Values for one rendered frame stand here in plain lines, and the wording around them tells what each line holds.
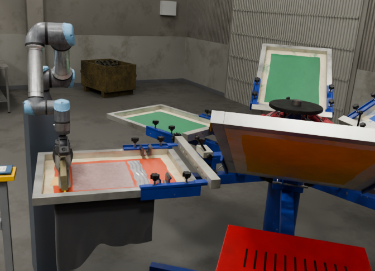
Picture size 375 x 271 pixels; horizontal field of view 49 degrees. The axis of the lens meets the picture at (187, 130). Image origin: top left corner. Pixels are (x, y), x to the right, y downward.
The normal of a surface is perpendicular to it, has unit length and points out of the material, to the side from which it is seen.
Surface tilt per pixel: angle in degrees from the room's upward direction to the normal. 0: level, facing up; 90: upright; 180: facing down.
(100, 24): 90
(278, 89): 32
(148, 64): 90
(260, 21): 90
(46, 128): 90
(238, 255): 0
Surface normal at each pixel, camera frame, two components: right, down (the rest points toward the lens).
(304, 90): -0.07, -0.66
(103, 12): 0.51, 0.28
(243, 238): 0.06, -0.95
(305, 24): -0.86, 0.10
